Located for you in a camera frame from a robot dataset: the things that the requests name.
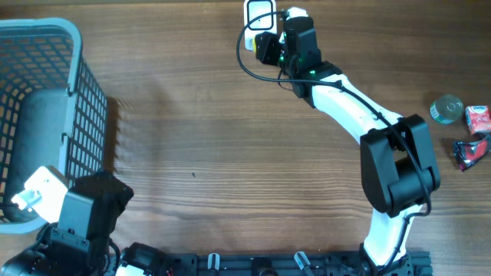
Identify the dark snack packet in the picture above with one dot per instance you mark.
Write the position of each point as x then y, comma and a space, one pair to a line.
468, 154

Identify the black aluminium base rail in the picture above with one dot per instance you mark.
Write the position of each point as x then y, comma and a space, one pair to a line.
142, 260

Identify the white barcode scanner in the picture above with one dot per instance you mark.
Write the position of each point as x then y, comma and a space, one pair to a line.
253, 9

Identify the green tin can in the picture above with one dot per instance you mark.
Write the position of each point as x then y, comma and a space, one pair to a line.
447, 109

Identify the red white small carton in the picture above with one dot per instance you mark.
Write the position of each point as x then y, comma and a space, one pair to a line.
478, 119

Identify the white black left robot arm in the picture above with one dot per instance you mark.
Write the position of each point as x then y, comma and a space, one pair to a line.
79, 243

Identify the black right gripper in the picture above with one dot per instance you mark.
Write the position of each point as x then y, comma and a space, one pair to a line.
266, 47

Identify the yellow lidded jar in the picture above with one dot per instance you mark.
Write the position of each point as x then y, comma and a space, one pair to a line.
254, 46

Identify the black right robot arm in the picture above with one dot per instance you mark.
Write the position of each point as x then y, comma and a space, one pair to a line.
398, 166

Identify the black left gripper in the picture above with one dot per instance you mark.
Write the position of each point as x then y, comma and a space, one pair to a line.
127, 196

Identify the grey plastic basket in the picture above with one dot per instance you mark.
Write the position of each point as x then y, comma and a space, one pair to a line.
53, 111

